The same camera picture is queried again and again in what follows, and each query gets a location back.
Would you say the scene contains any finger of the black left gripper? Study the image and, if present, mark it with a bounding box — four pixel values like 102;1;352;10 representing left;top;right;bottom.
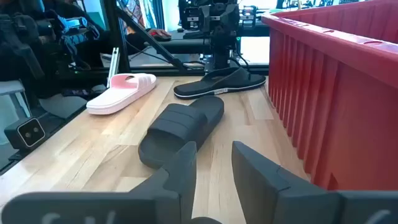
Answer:
223;3;241;32
201;5;213;32

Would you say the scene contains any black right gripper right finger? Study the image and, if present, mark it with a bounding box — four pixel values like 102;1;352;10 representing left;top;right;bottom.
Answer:
231;141;398;224

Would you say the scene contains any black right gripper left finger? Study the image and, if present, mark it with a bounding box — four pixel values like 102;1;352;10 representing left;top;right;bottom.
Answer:
1;141;198;224

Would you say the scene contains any black flip-flop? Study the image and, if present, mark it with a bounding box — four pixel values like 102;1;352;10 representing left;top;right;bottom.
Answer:
173;67;267;100

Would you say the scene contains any black slide sandal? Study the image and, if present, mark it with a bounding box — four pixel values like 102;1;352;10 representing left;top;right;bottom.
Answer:
138;95;225;170

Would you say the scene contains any pink slide sandal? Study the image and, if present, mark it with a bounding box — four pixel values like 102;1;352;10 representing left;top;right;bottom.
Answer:
86;73;157;116

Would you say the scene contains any red plastic bin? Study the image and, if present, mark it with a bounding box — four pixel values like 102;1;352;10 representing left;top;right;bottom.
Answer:
261;0;398;191

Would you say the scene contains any black desk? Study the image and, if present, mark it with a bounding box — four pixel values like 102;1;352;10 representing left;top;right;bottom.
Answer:
146;21;271;55

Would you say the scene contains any silver metal strip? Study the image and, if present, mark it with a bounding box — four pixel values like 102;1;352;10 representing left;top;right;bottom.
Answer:
106;47;120;88

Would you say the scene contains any light grey chair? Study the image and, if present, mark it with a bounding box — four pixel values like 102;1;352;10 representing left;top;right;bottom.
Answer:
0;80;32;147

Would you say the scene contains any black office chair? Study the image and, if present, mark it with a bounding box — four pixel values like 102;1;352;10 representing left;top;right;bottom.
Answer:
0;12;46;82

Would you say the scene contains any grey desk base plate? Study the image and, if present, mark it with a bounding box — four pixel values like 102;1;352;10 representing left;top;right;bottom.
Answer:
39;93;88;121

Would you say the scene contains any black table-level camera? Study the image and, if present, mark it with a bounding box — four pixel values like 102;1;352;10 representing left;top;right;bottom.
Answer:
3;116;47;151

